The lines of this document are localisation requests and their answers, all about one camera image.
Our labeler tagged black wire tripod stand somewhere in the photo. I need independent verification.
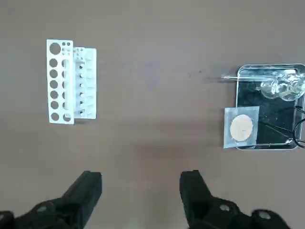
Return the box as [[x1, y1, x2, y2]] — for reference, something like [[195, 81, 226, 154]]
[[292, 104, 305, 148]]

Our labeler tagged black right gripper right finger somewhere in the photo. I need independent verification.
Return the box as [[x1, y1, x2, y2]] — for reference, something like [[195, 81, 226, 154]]
[[179, 169, 293, 229]]

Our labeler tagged glass test tube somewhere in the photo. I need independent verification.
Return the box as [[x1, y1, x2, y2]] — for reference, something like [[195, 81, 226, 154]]
[[220, 74, 281, 83]]

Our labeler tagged wire gauze with ceramic centre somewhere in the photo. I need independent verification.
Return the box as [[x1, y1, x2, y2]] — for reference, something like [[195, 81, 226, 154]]
[[223, 106, 260, 149]]

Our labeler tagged steel tray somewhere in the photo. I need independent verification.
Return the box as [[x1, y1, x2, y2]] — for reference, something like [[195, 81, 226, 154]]
[[235, 63, 305, 151]]

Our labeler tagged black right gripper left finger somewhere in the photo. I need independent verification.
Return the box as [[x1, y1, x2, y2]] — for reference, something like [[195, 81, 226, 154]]
[[0, 170, 103, 229]]

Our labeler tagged white test tube rack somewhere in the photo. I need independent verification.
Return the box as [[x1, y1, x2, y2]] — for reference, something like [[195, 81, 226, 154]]
[[46, 39, 98, 125]]

